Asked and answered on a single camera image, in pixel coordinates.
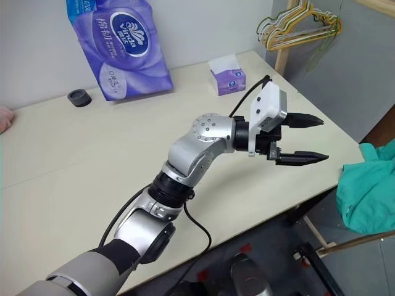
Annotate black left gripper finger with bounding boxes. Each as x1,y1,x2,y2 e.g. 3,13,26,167
285,112,325,130
274,150,330,167

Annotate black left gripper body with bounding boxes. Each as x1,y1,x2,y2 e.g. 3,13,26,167
254,123,283,162

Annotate green shorts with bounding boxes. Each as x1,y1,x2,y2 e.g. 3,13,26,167
335,141,395,234

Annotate small purple tissue box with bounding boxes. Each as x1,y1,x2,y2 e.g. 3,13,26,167
207,54,247,97

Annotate wooden clothes rack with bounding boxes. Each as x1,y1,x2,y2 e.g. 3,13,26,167
274,0,395,258

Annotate bunch of coloured hangers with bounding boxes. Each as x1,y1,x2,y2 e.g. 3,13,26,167
265,0,343,52

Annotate black metal floor stand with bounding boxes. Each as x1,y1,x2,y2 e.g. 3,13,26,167
291,242,345,296

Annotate dark rounded shape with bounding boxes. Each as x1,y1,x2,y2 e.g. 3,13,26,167
230,252,275,296

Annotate purple tissue multipack bag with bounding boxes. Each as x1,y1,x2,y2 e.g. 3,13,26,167
65,0,175,102

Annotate pink fluffy cloth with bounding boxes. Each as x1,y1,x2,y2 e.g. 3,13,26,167
0,105,15,134

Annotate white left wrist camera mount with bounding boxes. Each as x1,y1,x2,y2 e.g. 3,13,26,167
247,81,289,158

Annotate thin green wire hanger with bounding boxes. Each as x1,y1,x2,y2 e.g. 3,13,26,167
306,17,344,74

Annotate dark green wire hanger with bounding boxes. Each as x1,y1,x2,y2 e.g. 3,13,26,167
256,11,289,41

